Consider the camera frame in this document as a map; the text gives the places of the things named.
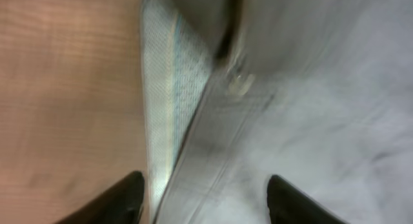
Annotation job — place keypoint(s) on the grey shorts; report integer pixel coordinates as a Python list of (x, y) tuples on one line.
[(317, 92)]

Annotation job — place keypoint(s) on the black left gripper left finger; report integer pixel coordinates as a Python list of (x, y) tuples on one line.
[(120, 204)]

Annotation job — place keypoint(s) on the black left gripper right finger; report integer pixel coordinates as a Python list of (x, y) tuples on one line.
[(289, 205)]

